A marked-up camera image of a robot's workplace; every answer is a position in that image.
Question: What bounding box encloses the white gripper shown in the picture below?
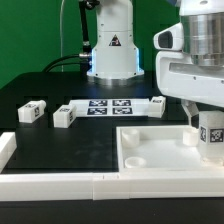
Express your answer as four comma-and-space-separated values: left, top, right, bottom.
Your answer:
153, 0, 224, 128

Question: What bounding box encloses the white square tabletop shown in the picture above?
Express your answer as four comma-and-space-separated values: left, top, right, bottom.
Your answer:
116, 125, 224, 172

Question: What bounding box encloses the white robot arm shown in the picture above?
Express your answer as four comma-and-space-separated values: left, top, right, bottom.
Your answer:
79, 0, 224, 117

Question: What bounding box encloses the white U-shaped fence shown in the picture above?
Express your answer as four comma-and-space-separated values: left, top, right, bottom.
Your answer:
0, 132, 224, 201

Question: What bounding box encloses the white marker base plate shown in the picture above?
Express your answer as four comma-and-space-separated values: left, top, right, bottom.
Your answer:
69, 99, 149, 117

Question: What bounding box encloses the black cable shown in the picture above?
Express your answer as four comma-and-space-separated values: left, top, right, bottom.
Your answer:
41, 0, 101, 73

